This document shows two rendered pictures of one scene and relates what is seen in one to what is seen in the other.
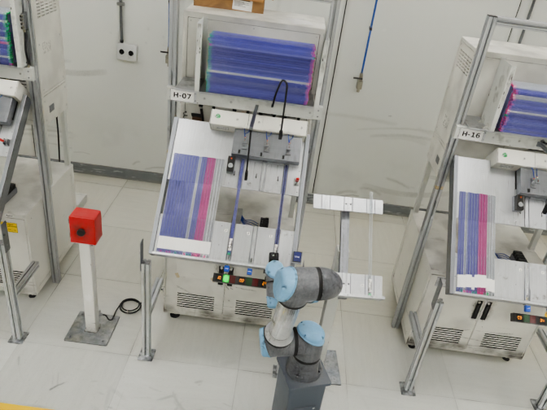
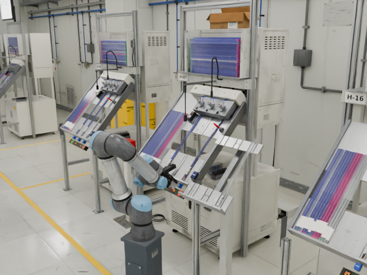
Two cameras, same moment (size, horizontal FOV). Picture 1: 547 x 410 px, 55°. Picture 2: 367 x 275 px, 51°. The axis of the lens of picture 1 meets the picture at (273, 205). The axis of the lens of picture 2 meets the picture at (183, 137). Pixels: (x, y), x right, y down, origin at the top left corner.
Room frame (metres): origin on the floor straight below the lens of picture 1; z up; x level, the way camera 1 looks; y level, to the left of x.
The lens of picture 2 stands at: (0.49, -1.93, 1.67)
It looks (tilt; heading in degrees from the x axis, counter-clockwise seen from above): 15 degrees down; 51
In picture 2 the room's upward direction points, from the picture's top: straight up
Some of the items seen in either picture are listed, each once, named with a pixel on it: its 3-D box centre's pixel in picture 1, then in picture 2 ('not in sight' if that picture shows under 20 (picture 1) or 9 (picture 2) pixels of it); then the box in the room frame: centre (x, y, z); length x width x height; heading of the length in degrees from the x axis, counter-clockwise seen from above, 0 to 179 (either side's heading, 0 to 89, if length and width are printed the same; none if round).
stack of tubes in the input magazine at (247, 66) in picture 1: (260, 67); (218, 55); (2.52, 0.15, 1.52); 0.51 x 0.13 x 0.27; 90
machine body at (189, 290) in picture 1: (232, 254); (220, 201); (2.64, 0.21, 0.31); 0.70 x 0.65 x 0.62; 90
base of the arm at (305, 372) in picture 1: (305, 360); (142, 227); (1.58, -0.22, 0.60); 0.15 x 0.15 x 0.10
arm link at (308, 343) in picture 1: (308, 340); (141, 208); (1.57, -0.21, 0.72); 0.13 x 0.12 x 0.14; 103
